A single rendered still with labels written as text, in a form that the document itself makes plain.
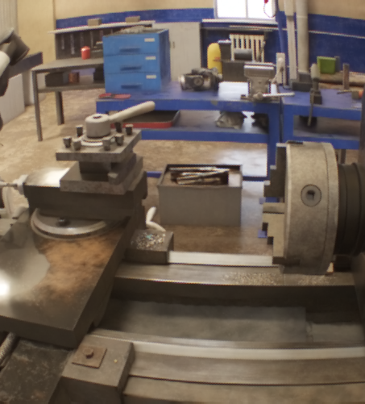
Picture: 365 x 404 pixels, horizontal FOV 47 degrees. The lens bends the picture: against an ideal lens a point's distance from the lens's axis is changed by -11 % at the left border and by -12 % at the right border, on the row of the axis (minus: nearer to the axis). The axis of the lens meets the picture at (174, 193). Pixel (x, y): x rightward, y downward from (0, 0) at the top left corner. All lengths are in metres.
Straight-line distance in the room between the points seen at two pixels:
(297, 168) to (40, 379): 0.59
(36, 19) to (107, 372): 8.16
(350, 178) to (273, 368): 0.38
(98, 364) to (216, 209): 2.23
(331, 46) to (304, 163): 7.24
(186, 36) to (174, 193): 4.86
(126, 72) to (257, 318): 2.02
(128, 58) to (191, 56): 4.76
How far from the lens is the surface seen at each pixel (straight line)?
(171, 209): 2.99
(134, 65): 2.81
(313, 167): 0.77
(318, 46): 7.94
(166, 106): 2.64
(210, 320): 1.14
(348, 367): 0.90
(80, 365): 0.85
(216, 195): 2.92
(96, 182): 1.07
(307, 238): 0.76
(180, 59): 7.58
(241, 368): 0.87
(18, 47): 1.99
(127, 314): 1.18
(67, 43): 5.36
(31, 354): 0.89
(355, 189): 0.81
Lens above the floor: 1.48
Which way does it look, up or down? 25 degrees down
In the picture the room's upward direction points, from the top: 3 degrees counter-clockwise
